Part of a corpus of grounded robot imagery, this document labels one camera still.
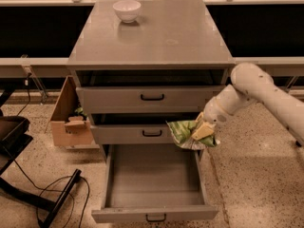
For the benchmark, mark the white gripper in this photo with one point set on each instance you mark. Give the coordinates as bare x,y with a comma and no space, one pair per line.
214,112

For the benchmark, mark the green jalapeno chip bag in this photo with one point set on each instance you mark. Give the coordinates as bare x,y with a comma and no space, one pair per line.
181,132

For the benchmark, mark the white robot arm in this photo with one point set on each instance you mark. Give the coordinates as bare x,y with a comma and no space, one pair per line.
251,83

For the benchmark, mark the grey bottom drawer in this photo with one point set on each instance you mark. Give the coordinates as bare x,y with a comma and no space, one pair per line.
153,183

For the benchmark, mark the grey drawer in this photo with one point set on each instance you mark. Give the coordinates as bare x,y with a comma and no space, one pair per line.
131,128
143,90
153,183

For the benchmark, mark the grey drawer cabinet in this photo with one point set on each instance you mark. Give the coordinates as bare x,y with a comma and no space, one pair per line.
175,34

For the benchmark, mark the grey middle drawer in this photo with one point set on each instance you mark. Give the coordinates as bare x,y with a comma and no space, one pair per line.
131,128

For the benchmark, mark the grey top drawer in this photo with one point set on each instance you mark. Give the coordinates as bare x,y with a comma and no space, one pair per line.
143,90

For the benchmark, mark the cardboard box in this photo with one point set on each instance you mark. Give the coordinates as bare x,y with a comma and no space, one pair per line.
69,125

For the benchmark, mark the white ceramic bowl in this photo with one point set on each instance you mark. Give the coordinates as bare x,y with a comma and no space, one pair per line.
127,10

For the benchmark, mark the black stand frame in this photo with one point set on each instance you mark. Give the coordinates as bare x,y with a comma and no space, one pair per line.
38,170

